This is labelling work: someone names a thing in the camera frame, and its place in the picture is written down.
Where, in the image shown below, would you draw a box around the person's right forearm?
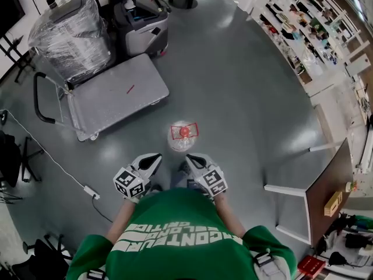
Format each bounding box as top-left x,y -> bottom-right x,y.
214,192 -> 247,239

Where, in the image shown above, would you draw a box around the grey right shoulder strap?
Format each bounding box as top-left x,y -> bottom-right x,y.
253,251 -> 292,280

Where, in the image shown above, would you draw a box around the grey wheeled machine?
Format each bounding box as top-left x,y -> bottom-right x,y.
112,0 -> 173,58

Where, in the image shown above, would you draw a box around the small wooden box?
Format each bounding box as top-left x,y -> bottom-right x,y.
323,191 -> 342,217

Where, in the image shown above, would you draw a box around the plastic wrapped pallet load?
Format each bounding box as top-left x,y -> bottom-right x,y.
27,0 -> 113,83

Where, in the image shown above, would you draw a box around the red cardboard box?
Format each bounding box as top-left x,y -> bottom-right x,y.
297,255 -> 326,275

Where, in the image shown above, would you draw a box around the white shelf of assorted goods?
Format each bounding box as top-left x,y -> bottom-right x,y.
250,0 -> 373,99

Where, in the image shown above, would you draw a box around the grey platform trolley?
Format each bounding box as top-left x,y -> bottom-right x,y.
33,52 -> 170,142

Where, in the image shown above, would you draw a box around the black wall screen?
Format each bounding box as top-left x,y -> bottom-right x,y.
0,0 -> 26,39

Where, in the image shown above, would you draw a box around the green item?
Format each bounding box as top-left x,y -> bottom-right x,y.
354,214 -> 373,229

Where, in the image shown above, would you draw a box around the person's green printed shirt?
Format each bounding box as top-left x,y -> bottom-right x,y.
66,187 -> 298,280

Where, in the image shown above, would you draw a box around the grey left shoulder strap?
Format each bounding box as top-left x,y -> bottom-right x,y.
87,268 -> 108,280

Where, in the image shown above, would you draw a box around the dark brown table white legs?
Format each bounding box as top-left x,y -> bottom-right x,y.
263,137 -> 355,249

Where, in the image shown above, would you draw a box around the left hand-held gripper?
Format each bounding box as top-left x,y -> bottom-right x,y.
112,152 -> 163,200

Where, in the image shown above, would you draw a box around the black bag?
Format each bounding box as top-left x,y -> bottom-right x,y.
345,232 -> 365,249

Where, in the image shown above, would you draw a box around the person's left forearm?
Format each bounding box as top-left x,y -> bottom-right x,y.
106,198 -> 140,240

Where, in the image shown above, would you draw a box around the black pouch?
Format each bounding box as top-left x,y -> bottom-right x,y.
328,251 -> 349,268

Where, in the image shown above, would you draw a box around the clear water jug red cap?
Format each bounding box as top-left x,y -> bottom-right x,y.
167,120 -> 199,152

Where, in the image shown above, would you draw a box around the black power cable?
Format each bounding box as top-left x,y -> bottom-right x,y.
92,197 -> 114,223

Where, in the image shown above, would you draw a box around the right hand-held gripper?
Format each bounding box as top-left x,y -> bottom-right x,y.
185,153 -> 228,198

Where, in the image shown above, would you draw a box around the white power cable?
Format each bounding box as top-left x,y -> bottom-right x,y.
0,108 -> 87,190

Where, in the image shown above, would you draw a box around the grey shoulder strap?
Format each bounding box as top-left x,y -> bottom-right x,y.
253,251 -> 292,280
87,268 -> 108,280

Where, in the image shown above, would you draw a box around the white power strip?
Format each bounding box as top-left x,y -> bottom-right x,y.
83,185 -> 101,200

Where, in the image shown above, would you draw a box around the black rolling stand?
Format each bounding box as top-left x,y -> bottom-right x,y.
0,35 -> 37,84

